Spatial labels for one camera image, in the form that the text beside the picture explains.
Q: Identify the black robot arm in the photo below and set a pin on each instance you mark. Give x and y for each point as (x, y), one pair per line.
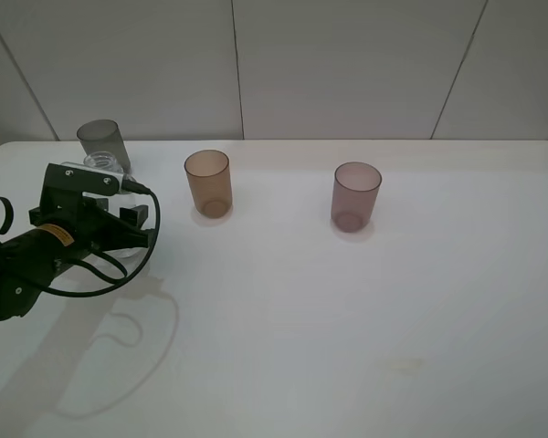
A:
(21, 285)

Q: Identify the clear plastic water bottle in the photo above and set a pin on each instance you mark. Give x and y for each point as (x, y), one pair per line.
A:
(105, 161)

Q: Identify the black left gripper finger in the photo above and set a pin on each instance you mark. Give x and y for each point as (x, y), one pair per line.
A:
(134, 216)
(98, 203)

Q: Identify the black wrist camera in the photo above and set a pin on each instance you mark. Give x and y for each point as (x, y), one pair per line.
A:
(64, 186)

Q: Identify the brown translucent cup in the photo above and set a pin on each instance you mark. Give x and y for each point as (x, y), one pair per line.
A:
(208, 175)

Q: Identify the pink translucent cup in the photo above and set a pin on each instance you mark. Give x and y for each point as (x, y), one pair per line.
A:
(355, 189)

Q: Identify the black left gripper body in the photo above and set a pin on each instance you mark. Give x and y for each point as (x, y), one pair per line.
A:
(62, 235)

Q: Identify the grey translucent cup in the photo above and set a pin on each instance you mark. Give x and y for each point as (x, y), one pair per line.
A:
(104, 136)

